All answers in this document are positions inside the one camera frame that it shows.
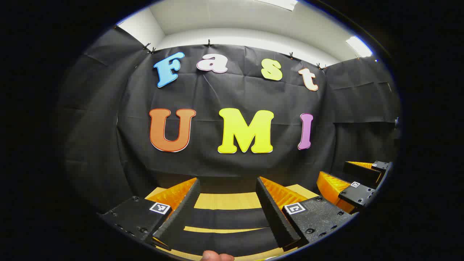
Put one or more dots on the dark jeans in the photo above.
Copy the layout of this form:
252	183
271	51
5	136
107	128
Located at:
228	217

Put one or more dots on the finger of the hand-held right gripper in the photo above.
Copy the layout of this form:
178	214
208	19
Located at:
362	173
357	195

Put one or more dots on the rectangular ceiling light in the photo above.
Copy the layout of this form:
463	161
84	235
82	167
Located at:
359	46
277	3

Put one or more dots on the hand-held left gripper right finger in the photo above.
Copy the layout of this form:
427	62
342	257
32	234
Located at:
275	217

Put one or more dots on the black backdrop cloth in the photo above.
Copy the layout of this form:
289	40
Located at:
210	94

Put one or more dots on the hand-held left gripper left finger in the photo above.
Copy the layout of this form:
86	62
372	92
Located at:
181	214

